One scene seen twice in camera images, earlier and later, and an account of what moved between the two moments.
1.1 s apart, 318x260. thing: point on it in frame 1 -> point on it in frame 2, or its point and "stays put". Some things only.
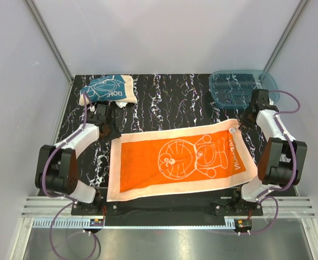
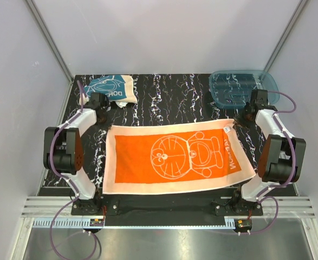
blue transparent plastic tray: (234, 89) stays put
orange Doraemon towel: (150, 160) stays put
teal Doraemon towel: (119, 89) stays put
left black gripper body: (113, 132) -> (102, 121)
